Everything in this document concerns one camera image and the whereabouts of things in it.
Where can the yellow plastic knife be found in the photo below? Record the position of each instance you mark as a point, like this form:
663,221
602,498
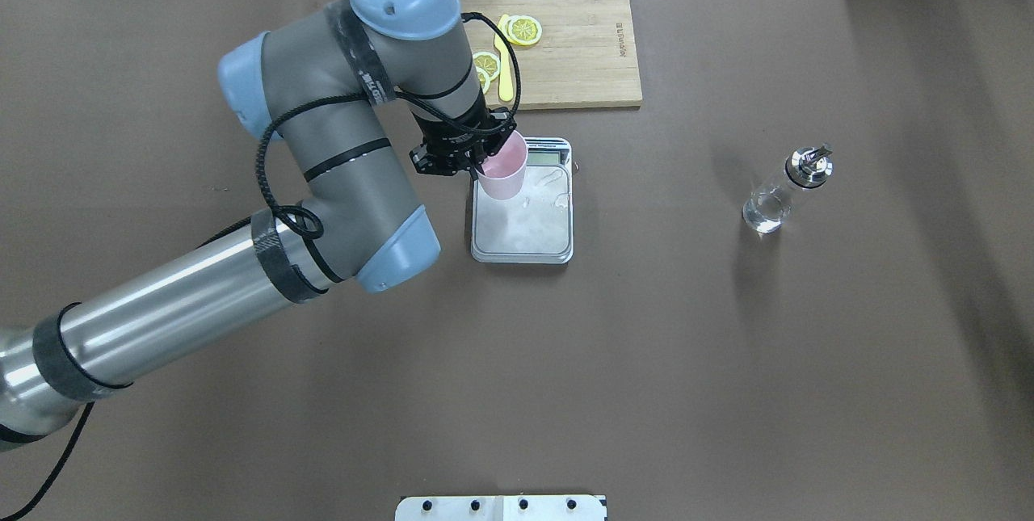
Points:
504,81

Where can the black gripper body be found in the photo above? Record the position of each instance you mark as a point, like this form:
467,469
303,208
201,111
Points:
447,146

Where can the pink plastic cup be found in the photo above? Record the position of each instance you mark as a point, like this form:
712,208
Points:
502,176

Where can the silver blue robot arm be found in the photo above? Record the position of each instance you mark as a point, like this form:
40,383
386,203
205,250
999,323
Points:
338,204

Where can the lemon slice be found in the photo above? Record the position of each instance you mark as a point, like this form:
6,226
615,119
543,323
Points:
484,78
488,62
523,30

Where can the white camera post base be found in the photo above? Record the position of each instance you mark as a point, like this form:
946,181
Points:
503,507

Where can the clear glass sauce bottle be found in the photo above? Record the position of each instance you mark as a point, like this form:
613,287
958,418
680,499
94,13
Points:
802,173

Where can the silver kitchen scale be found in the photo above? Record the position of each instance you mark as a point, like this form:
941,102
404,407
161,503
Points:
536,226

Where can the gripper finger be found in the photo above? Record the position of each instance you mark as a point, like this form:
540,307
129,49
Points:
494,144
475,168

